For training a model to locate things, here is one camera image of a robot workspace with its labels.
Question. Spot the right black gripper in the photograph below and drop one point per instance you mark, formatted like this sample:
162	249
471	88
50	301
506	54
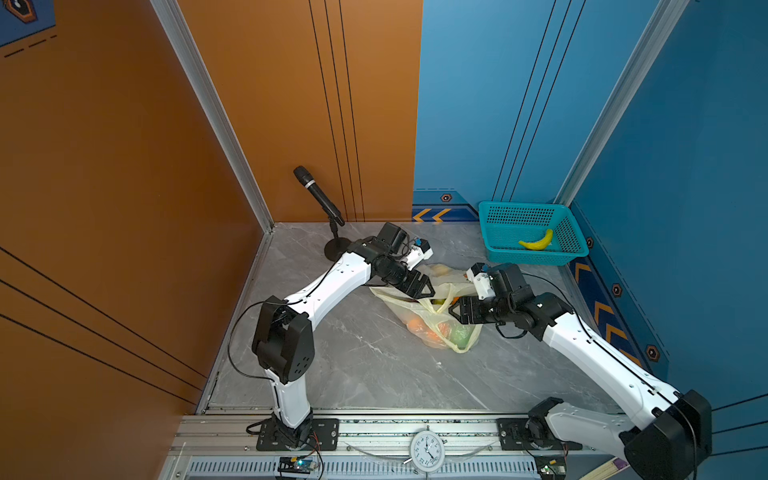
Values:
467	304

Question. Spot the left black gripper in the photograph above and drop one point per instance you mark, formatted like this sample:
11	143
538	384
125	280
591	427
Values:
412	278

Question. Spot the orange fruit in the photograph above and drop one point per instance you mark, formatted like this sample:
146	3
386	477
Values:
443	330
417	326

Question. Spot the yellowish printed plastic bag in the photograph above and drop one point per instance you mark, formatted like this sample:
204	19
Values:
449	284

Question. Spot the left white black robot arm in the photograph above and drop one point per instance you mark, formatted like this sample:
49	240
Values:
283	341

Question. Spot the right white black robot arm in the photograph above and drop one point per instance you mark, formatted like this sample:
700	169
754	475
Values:
659	431

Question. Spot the green pear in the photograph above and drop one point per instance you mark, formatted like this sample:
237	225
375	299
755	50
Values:
461	335

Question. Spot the teal plastic basket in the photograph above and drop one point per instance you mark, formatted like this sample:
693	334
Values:
504	224

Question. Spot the black microphone on stand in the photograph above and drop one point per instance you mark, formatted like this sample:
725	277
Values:
337	245

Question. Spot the yellow banana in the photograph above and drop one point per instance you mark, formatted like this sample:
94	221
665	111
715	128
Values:
540	244

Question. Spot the white analog clock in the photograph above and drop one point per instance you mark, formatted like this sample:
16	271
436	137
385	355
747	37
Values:
427	451

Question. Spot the circuit board right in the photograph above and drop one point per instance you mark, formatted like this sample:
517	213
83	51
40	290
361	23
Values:
551	468

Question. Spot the purple beige booklet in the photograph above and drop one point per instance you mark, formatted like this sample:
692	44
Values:
607	470

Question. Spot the green circuit board left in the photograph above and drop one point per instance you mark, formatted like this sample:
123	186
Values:
297	467

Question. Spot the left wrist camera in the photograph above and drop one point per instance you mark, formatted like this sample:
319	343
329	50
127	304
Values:
419	251

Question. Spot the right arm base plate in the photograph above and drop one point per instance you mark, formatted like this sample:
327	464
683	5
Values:
527	434

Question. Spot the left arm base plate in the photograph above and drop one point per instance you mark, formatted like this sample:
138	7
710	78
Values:
322	433

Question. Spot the aluminium front rail frame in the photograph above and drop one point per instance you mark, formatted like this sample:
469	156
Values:
384	444

